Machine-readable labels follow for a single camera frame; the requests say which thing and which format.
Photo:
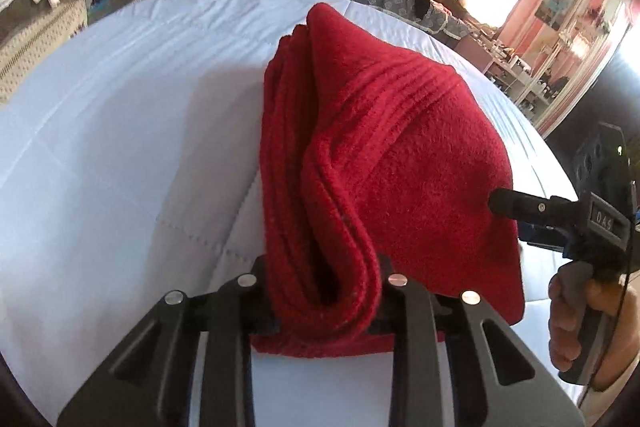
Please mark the white shelf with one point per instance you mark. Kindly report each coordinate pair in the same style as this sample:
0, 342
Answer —
540, 77

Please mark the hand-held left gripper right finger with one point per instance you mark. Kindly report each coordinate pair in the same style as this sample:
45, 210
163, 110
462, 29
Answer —
405, 317

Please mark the person's right hand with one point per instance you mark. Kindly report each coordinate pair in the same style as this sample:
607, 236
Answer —
565, 322

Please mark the patterned grey beige cushion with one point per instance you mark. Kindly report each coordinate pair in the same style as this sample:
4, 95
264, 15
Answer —
35, 37

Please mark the wall poster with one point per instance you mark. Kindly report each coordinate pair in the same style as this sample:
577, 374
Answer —
557, 3

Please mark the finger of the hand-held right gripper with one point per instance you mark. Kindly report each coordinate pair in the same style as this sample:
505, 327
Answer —
542, 238
530, 206

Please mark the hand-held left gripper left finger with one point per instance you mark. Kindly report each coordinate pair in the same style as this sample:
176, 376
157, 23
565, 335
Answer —
240, 312

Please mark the red knit sweater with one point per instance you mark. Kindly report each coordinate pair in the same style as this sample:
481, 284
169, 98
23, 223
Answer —
400, 157

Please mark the pink cabinet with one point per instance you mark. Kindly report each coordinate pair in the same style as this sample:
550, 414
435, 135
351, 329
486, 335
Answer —
477, 52

